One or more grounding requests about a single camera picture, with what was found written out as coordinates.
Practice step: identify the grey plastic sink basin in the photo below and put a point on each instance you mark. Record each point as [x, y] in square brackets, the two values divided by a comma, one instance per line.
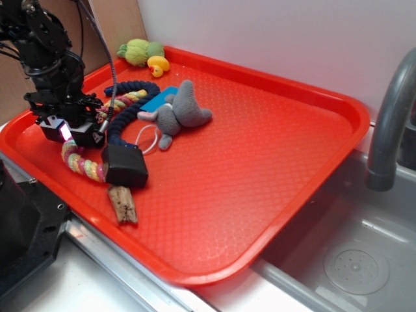
[344, 212]

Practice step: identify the grey sink faucet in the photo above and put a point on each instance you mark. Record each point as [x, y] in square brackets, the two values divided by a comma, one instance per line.
[393, 139]

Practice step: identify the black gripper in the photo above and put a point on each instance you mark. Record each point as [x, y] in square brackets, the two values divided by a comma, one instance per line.
[52, 106]

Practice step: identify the blue rectangular sponge block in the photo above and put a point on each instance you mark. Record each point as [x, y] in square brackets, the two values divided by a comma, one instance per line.
[159, 100]

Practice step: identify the green plush toy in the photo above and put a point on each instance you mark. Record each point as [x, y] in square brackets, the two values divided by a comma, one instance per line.
[137, 51]

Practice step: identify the sink drain cover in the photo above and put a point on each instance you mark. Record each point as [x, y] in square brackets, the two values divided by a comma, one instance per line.
[356, 270]

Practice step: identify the red plastic tray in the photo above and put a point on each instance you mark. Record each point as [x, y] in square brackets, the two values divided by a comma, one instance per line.
[223, 191]

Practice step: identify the weathered wooden piece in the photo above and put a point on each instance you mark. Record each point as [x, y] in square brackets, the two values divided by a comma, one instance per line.
[123, 204]

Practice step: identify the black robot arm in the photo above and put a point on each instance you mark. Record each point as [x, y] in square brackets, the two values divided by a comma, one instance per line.
[41, 44]

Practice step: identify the black square block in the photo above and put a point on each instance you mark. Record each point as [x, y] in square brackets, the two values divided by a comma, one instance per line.
[124, 166]

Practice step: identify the grey plush elephant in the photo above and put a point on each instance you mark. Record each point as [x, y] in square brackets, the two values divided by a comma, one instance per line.
[179, 110]

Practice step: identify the white elastic loop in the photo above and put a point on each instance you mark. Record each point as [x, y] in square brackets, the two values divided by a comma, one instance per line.
[147, 138]

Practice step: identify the yellow rubber duck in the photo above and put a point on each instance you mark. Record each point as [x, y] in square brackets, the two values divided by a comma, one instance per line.
[158, 65]

